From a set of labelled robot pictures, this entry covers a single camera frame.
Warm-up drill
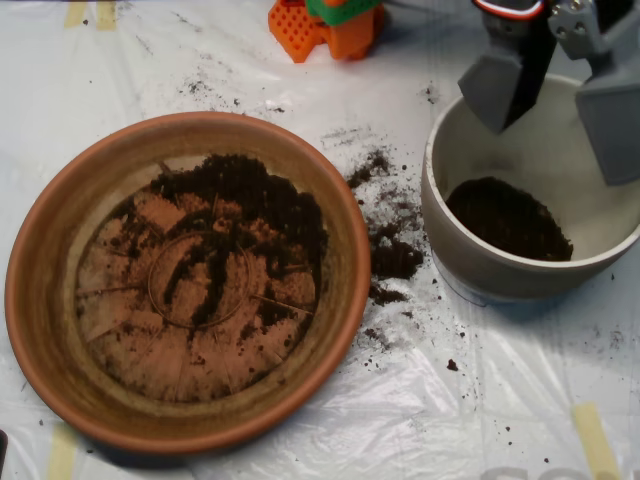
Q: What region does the small dark soil pile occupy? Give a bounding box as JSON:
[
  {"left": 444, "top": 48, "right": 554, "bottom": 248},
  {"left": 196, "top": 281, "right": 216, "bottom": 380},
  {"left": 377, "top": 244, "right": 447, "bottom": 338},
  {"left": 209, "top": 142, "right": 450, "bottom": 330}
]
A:
[{"left": 444, "top": 175, "right": 574, "bottom": 263}]

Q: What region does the large dark soil pile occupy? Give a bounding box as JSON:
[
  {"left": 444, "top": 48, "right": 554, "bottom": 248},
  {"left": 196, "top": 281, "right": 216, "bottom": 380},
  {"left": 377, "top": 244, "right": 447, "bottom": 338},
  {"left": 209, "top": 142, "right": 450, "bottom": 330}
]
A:
[{"left": 119, "top": 152, "right": 329, "bottom": 334}]

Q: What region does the white ceramic pot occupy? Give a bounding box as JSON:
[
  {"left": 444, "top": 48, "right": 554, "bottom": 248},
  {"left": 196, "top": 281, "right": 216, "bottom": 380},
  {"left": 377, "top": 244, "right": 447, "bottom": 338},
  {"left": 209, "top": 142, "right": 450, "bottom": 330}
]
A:
[{"left": 420, "top": 71, "right": 640, "bottom": 304}]

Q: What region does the scattered spilled dark soil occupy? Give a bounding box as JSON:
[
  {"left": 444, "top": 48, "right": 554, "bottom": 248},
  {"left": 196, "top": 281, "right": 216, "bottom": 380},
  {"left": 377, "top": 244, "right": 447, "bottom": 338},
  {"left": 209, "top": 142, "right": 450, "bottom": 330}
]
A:
[{"left": 347, "top": 147, "right": 431, "bottom": 307}]

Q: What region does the terracotta clay dish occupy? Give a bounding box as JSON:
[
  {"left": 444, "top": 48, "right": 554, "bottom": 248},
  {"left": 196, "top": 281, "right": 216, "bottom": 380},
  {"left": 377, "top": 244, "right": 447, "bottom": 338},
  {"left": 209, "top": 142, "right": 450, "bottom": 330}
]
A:
[{"left": 4, "top": 111, "right": 373, "bottom": 456}]

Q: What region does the beige masking tape strip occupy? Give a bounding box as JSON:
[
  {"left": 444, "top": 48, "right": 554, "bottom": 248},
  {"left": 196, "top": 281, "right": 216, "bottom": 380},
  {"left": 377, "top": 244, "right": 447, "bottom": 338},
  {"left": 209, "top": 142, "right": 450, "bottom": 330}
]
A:
[
  {"left": 96, "top": 1, "right": 119, "bottom": 32},
  {"left": 45, "top": 423, "right": 80, "bottom": 480},
  {"left": 63, "top": 2, "right": 89, "bottom": 29},
  {"left": 572, "top": 403, "right": 624, "bottom": 480}
]

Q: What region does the clear plastic sheet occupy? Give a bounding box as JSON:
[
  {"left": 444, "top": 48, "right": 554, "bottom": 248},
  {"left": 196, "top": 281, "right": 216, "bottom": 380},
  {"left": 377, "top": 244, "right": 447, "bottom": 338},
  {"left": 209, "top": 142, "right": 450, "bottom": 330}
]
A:
[{"left": 0, "top": 0, "right": 640, "bottom": 480}]

